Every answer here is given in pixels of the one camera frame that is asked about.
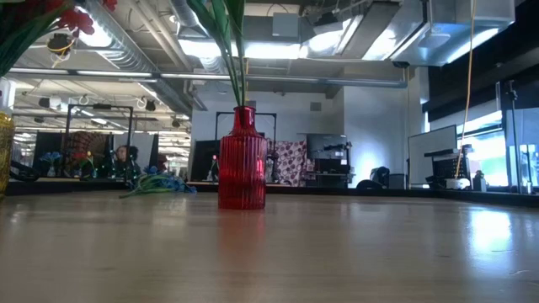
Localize blue artificial flower bunch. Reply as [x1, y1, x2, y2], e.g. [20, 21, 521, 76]
[120, 165, 198, 199]

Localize red ribbed glass vase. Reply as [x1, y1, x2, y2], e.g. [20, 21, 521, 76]
[217, 105, 268, 211]

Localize red and yellow flowers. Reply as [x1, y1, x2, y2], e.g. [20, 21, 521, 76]
[72, 150, 96, 178]

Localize blue flowers in vase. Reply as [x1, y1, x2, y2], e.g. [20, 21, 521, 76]
[40, 150, 63, 178]

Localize yellow ribbed glass vase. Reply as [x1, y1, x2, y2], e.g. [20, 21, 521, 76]
[0, 111, 16, 199]

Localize pink patterned cloth panel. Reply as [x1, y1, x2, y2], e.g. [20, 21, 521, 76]
[267, 140, 308, 188]

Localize black monitor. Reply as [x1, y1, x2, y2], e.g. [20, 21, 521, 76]
[306, 133, 350, 161]

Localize grey ceiling pipe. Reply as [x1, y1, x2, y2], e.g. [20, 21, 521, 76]
[8, 66, 408, 89]

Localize fluorescent ceiling light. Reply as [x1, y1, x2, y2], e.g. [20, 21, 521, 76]
[179, 38, 304, 61]

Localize black office chair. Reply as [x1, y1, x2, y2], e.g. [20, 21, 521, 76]
[355, 166, 392, 190]

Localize person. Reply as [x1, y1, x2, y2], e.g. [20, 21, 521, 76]
[109, 144, 142, 180]

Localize whiteboard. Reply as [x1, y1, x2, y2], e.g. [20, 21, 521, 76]
[407, 124, 459, 189]

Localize black equipment cart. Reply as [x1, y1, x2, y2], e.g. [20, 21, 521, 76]
[423, 145, 475, 190]

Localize red black patterned panel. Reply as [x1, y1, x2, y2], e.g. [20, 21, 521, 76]
[62, 130, 111, 178]

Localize black pole stand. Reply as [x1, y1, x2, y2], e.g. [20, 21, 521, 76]
[503, 78, 523, 194]

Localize silver ventilation duct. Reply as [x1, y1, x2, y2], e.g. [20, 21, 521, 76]
[361, 0, 517, 68]

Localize yellow hanging cable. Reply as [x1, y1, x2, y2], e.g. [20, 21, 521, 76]
[453, 0, 479, 180]

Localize black hanging cable reel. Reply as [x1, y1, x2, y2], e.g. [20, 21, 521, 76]
[45, 32, 75, 58]

